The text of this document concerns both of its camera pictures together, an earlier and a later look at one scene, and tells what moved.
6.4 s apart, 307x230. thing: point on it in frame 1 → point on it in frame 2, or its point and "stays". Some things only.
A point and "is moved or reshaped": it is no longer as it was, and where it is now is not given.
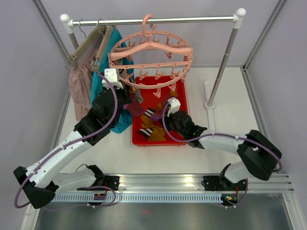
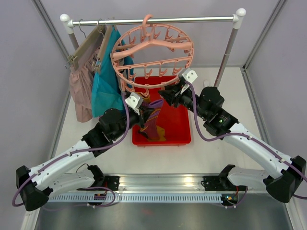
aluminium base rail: [115, 184] stays
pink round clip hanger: [151, 59] is moved or reshaped
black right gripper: [167, 119] → [169, 94]
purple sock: [135, 107] is moved or reshaped
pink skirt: [79, 83] stays
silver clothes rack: [236, 19] stays
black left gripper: [125, 93] → [145, 113]
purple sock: [155, 117] is moved or reshaped
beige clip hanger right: [105, 41] stays
